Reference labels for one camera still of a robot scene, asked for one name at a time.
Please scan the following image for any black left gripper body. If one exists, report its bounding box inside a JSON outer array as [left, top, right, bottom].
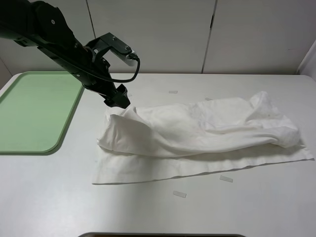
[[82, 73, 116, 98]]

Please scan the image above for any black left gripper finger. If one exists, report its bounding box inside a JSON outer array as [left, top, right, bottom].
[[110, 84, 130, 108], [103, 95, 116, 107]]

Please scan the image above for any white short sleeve shirt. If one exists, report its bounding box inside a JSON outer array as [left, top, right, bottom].
[[92, 91, 313, 185]]

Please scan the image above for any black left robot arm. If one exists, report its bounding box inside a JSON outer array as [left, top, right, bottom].
[[0, 0, 132, 109]]

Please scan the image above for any green plastic tray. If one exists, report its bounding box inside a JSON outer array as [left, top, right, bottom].
[[0, 72, 83, 154]]

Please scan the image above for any clear tape piece front centre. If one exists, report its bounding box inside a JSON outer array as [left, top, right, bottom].
[[173, 191, 187, 198]]

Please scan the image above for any clear tape piece front right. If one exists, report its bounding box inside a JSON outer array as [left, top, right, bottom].
[[220, 175, 233, 183]]

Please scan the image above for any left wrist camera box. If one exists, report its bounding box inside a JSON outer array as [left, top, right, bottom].
[[85, 33, 139, 67]]

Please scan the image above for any black left camera cable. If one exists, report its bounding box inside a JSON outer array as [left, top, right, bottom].
[[83, 45, 141, 83]]

